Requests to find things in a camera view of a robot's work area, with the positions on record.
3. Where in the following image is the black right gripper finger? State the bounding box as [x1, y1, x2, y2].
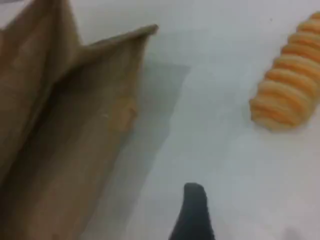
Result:
[167, 182, 216, 240]

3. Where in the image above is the brown jute bag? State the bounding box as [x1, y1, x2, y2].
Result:
[0, 0, 160, 240]

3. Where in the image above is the striped orange bread roll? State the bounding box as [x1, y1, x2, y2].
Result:
[249, 11, 320, 131]

